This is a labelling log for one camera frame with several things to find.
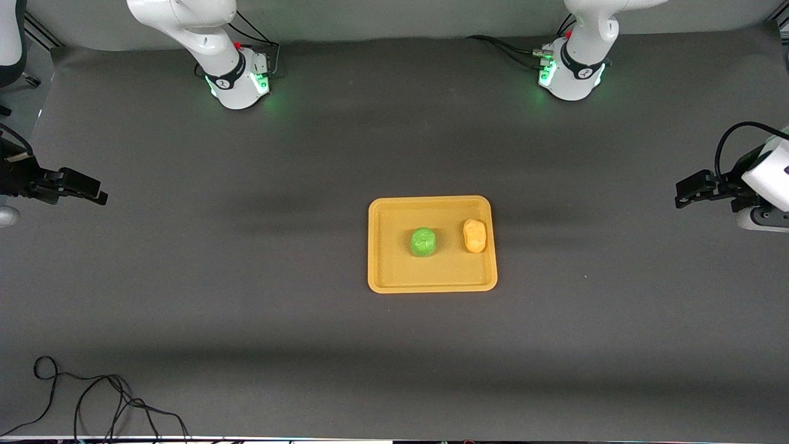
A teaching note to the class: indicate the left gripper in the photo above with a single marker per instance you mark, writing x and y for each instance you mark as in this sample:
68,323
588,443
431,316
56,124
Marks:
726,187

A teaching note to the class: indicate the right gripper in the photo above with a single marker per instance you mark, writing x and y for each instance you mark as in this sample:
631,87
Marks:
18,179

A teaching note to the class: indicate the yellow potato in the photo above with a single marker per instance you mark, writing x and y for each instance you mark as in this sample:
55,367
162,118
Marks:
475,236

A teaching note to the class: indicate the green apple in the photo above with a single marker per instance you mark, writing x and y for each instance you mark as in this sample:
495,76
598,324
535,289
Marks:
424,242

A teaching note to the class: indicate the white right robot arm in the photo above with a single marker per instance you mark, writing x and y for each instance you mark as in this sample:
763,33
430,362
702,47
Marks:
228,74

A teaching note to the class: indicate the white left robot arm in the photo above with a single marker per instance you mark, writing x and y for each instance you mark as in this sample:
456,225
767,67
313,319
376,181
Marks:
582,77

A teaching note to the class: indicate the yellow plastic tray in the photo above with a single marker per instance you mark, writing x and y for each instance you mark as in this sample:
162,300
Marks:
394,265

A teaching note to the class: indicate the tan tape tag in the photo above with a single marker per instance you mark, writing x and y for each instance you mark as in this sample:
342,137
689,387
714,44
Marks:
15,157

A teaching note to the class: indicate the dark grey table mat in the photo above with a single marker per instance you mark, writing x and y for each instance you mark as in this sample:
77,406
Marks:
394,345

